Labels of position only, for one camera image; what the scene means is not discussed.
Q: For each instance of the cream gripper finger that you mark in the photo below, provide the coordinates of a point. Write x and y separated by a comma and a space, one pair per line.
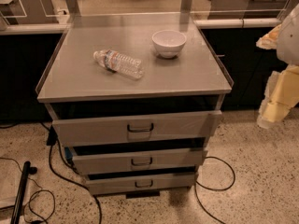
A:
269, 41
280, 96

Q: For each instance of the grey top drawer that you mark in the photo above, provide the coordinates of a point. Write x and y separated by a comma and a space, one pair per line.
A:
142, 128

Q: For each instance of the grey drawer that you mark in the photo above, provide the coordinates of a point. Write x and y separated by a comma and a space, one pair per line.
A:
142, 128
139, 161
140, 183

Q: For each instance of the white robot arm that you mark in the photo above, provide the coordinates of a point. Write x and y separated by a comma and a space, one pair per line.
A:
288, 39

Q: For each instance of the grey drawer cabinet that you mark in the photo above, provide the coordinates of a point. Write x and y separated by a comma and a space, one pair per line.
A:
134, 98

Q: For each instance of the grey middle drawer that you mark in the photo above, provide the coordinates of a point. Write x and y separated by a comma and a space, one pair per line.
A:
139, 161

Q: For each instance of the grey bottom drawer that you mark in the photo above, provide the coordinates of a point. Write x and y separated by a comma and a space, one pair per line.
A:
140, 183

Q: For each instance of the white ceramic bowl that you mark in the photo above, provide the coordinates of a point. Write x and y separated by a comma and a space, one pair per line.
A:
169, 43

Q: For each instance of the clear plastic water bottle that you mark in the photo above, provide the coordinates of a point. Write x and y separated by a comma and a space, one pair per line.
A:
116, 62

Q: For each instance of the background desk left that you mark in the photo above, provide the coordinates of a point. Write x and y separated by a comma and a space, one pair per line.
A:
28, 11

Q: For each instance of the black pole on floor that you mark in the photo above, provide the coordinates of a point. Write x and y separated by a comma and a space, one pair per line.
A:
26, 170

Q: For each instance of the left metal post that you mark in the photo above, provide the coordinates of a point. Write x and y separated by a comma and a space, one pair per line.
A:
72, 6

